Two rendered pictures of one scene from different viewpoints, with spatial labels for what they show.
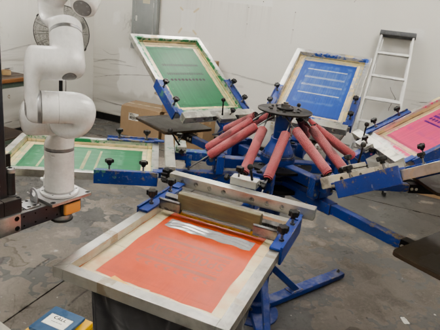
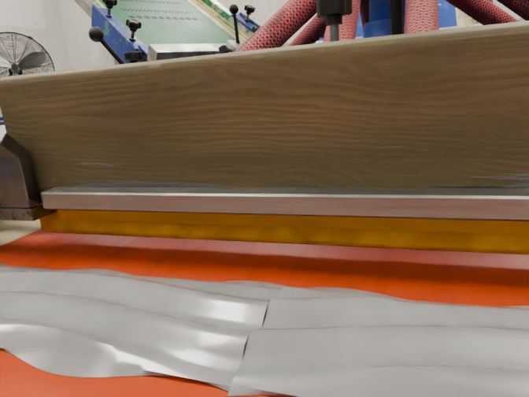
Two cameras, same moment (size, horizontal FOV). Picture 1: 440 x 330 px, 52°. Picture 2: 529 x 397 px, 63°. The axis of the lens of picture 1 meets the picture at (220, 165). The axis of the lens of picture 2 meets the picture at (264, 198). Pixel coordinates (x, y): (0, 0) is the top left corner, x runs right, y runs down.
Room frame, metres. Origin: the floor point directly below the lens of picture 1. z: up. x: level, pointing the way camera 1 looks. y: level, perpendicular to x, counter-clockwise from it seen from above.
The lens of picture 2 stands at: (1.44, 0.01, 1.05)
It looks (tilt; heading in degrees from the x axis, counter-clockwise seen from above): 15 degrees down; 359
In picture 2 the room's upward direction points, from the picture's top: 5 degrees counter-clockwise
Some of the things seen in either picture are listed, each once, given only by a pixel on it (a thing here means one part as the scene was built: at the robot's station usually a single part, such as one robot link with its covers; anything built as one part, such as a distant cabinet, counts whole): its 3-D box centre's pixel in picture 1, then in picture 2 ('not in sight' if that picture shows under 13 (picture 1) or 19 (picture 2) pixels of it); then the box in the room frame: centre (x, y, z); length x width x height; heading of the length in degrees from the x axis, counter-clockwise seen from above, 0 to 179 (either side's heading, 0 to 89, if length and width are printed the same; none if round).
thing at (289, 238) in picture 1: (285, 238); not in sight; (1.59, -0.29, 0.98); 0.30 x 0.05 x 0.07; 159
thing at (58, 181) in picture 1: (56, 169); not in sight; (1.43, 0.55, 1.21); 0.16 x 0.13 x 0.15; 57
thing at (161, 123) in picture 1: (206, 144); not in sight; (2.97, 0.10, 0.91); 1.34 x 0.40 x 0.08; 39
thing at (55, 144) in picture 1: (55, 125); not in sight; (1.42, 0.54, 1.37); 0.13 x 0.10 x 0.16; 115
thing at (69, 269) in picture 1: (194, 244); not in sight; (1.46, 0.06, 0.97); 0.79 x 0.58 x 0.04; 159
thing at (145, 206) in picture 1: (160, 202); not in sight; (1.78, 0.23, 0.98); 0.30 x 0.05 x 0.07; 159
